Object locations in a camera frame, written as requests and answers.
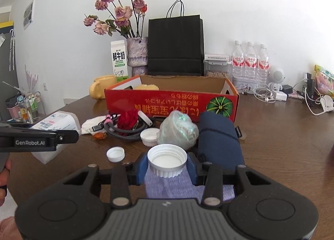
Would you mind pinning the clear desk organizer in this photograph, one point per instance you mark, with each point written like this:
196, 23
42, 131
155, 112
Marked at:
26, 109

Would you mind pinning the purple knitted cloth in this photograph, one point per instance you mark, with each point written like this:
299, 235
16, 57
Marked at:
169, 187

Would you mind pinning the white robot-shaped speaker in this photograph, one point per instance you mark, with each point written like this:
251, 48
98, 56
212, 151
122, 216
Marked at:
276, 75

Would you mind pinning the pink clothing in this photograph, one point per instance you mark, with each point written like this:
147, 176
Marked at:
7, 229

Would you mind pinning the red cardboard box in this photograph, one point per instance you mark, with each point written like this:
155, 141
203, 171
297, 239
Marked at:
169, 104

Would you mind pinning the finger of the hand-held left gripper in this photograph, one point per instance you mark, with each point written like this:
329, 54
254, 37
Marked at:
68, 136

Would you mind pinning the purple dried flower sprig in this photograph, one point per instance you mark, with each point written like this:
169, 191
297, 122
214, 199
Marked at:
31, 79

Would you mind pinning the clear plastic bag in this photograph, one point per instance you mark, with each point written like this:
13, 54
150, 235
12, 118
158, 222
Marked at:
177, 133

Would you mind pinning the large white screw cap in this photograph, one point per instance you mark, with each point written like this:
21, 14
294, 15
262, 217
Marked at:
167, 163

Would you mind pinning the purple textured vase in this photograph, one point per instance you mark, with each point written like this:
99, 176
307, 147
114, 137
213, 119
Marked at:
137, 52

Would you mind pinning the clear container with seeds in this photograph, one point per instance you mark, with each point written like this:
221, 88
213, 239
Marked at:
218, 71

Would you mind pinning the bread roll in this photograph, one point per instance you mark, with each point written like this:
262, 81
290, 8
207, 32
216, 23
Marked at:
147, 87

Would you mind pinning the medium white ribbed cap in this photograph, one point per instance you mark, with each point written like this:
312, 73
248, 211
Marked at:
150, 137

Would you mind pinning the person's left hand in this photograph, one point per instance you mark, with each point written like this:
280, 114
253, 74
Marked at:
4, 174

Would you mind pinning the red fabric flower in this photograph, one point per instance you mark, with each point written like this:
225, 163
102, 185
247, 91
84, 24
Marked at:
127, 122

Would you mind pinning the flat white box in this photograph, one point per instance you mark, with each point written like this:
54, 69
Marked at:
216, 58

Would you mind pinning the navy blue cloth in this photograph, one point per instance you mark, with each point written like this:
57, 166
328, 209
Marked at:
219, 140

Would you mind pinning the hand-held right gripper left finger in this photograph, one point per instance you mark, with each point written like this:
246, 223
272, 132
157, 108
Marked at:
140, 171

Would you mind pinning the black paper bag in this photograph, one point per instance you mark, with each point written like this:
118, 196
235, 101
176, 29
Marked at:
174, 44

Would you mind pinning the small orange dried bud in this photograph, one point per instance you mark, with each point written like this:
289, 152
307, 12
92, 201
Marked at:
100, 136

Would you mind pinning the small white bottle cap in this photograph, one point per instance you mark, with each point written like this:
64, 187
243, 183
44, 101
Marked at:
115, 154

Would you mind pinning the dark grey cabinet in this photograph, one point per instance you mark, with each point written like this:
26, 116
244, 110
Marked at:
5, 86

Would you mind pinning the yellow pink snack bag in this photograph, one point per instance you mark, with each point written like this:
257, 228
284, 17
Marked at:
325, 80

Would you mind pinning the clear water bottle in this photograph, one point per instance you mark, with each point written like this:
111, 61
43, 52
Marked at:
238, 62
251, 62
263, 65

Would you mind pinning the white charger block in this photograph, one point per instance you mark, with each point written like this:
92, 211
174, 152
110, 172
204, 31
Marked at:
280, 96

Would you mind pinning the black power adapter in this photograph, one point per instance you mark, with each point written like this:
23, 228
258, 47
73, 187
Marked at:
288, 89

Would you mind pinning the dried pink roses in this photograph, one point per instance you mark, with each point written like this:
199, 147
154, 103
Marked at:
121, 11

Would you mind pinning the white milk carton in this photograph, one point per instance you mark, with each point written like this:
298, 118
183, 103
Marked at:
119, 60

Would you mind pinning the black stand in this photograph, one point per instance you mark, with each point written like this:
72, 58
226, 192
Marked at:
310, 86

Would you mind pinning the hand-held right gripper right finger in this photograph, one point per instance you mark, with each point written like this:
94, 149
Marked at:
195, 173

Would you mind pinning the white wall outlet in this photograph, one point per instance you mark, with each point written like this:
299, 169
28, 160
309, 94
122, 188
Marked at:
45, 86

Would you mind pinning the yellow mug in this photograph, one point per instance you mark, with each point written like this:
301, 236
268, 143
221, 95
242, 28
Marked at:
100, 90

